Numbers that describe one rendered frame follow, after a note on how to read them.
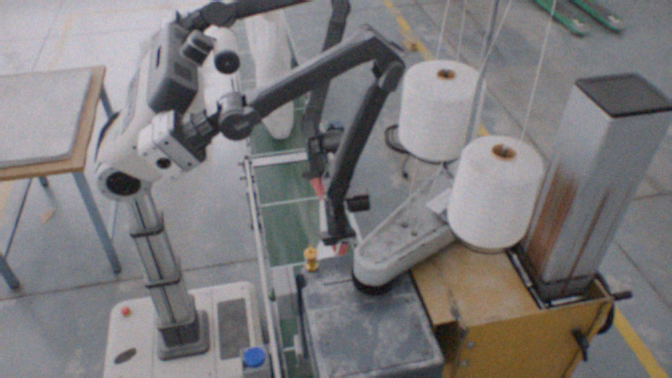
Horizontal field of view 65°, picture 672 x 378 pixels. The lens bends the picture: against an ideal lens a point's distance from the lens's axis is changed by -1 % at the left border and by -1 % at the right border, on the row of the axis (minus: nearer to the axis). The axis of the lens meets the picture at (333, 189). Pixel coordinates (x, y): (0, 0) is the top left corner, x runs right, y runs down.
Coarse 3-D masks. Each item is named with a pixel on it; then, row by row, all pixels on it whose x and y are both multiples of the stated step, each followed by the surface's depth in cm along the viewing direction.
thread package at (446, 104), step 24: (408, 72) 108; (432, 72) 107; (456, 72) 107; (408, 96) 106; (432, 96) 101; (456, 96) 101; (480, 96) 103; (408, 120) 108; (432, 120) 104; (456, 120) 103; (408, 144) 111; (432, 144) 107; (456, 144) 107
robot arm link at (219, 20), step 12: (216, 0) 164; (240, 0) 165; (252, 0) 165; (264, 0) 165; (276, 0) 164; (288, 0) 164; (300, 0) 164; (312, 0) 165; (348, 0) 161; (204, 12) 165; (216, 12) 164; (228, 12) 164; (240, 12) 165; (252, 12) 166; (264, 12) 167; (348, 12) 164; (216, 24) 165
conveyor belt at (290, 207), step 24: (264, 168) 291; (288, 168) 291; (264, 192) 276; (288, 192) 276; (312, 192) 276; (264, 216) 263; (288, 216) 263; (312, 216) 263; (288, 240) 251; (312, 240) 251; (288, 264) 240; (288, 336) 212; (288, 360) 204
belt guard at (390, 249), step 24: (456, 168) 127; (432, 192) 120; (408, 216) 114; (432, 216) 114; (384, 240) 109; (408, 240) 109; (432, 240) 110; (360, 264) 105; (384, 264) 104; (408, 264) 109
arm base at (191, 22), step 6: (174, 12) 169; (186, 12) 169; (192, 12) 168; (198, 12) 167; (174, 18) 165; (180, 18) 168; (186, 18) 167; (192, 18) 167; (198, 18) 167; (180, 24) 166; (186, 24) 167; (192, 24) 166; (198, 24) 168; (204, 24) 168; (210, 24) 171; (192, 30) 168; (198, 30) 168; (204, 30) 170
